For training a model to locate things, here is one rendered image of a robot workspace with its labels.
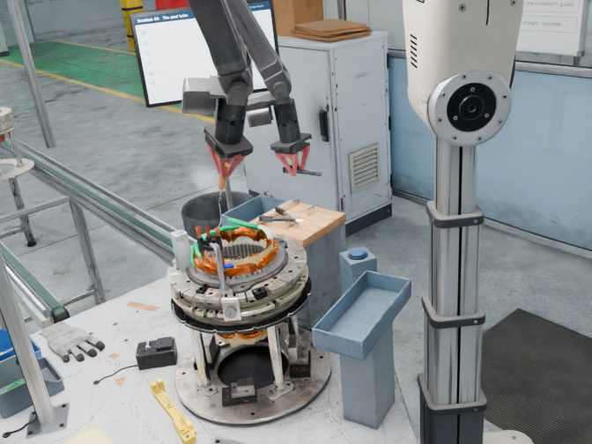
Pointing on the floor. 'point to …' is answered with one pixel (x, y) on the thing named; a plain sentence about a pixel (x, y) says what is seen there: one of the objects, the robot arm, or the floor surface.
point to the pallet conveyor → (124, 222)
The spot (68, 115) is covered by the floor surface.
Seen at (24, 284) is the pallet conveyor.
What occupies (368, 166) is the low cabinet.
